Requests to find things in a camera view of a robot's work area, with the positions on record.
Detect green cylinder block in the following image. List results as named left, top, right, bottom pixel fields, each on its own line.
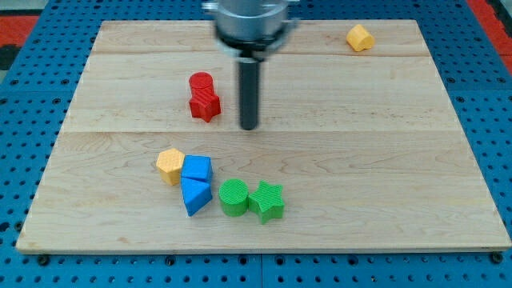
left=218, top=178, right=249, bottom=217

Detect yellow hexagon block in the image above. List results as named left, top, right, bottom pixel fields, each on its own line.
left=156, top=148, right=185, bottom=186

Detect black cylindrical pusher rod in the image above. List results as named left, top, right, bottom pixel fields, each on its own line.
left=238, top=60, right=260, bottom=130

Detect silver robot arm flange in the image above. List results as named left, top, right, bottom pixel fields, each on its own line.
left=202, top=0, right=298, bottom=63

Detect blue triangle block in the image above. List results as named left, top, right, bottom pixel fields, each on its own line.
left=181, top=178, right=212, bottom=217

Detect yellow heart block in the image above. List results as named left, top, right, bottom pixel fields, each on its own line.
left=346, top=24, right=375, bottom=52

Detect blue cube block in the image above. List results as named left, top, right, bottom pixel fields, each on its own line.
left=181, top=155, right=213, bottom=183

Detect red cylinder block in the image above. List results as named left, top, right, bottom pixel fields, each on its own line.
left=189, top=71, right=214, bottom=95

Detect red star block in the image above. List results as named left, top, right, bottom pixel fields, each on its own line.
left=189, top=89, right=222, bottom=122

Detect green star block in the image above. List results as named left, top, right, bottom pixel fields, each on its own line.
left=248, top=180, right=285, bottom=225

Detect wooden board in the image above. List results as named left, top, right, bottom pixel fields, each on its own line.
left=16, top=20, right=511, bottom=254

